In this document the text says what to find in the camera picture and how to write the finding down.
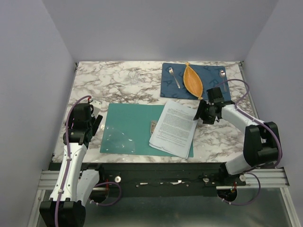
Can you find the white printed paper files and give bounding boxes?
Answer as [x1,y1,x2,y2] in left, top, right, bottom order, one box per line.
[149,100,197,159]

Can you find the clear drinking glass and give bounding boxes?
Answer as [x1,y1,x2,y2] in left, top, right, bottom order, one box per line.
[128,71,140,84]

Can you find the teal green folder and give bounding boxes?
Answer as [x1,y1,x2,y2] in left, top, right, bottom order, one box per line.
[100,103,194,158]

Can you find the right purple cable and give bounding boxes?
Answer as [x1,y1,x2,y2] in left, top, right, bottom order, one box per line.
[214,79,283,205]

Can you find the silver folder clip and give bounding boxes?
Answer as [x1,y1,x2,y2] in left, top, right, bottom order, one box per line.
[150,120,157,135]

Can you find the orange leaf-shaped dish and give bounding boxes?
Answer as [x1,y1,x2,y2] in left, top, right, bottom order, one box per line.
[183,62,203,100]

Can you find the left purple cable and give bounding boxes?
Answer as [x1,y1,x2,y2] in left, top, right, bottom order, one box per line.
[54,95,122,227]

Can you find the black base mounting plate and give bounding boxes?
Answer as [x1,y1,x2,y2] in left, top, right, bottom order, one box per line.
[48,162,263,198]

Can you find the purple cable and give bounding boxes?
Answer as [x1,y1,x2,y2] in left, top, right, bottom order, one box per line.
[54,95,122,227]
[214,79,283,205]

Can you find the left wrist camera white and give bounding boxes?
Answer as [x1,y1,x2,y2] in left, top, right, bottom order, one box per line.
[90,100,102,118]

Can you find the silver fork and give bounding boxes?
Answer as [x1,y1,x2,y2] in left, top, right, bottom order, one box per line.
[169,67,180,89]

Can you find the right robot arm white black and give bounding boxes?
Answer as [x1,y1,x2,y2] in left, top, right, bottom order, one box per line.
[194,87,282,185]

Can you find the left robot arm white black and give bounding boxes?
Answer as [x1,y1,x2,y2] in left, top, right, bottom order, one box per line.
[39,101,105,227]

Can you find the silver spoon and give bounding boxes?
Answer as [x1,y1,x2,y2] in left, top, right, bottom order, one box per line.
[219,70,228,92]

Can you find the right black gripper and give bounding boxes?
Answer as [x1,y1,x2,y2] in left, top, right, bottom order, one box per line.
[193,99,216,125]

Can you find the blue placemat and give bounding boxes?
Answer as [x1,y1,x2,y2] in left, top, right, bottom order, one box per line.
[160,63,227,100]

